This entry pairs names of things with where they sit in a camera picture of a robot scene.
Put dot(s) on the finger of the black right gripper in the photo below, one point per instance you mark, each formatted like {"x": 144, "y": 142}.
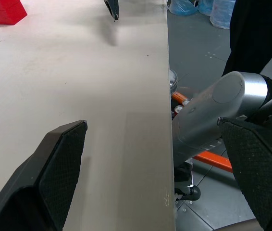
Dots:
{"x": 113, "y": 8}

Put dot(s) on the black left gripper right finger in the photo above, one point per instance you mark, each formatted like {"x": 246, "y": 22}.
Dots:
{"x": 258, "y": 168}

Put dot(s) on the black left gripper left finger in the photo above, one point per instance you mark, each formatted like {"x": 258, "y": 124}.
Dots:
{"x": 42, "y": 183}

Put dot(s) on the blue plastic bag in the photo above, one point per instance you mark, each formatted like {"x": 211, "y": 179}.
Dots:
{"x": 181, "y": 7}
{"x": 205, "y": 6}

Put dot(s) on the black caster wheel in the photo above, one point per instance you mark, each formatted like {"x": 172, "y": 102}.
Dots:
{"x": 193, "y": 192}

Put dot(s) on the silver robot body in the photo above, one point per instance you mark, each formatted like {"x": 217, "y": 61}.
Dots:
{"x": 222, "y": 106}

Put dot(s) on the clear plastic dome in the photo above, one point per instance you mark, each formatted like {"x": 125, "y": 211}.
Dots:
{"x": 173, "y": 80}

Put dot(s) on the red can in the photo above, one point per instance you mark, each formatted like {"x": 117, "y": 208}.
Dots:
{"x": 178, "y": 110}

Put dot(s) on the red block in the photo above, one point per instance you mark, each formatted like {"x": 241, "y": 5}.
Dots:
{"x": 3, "y": 12}

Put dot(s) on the person in black trousers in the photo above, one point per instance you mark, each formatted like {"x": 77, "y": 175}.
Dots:
{"x": 256, "y": 33}

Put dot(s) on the orange metal stand frame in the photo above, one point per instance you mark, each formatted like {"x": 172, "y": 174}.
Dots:
{"x": 213, "y": 162}

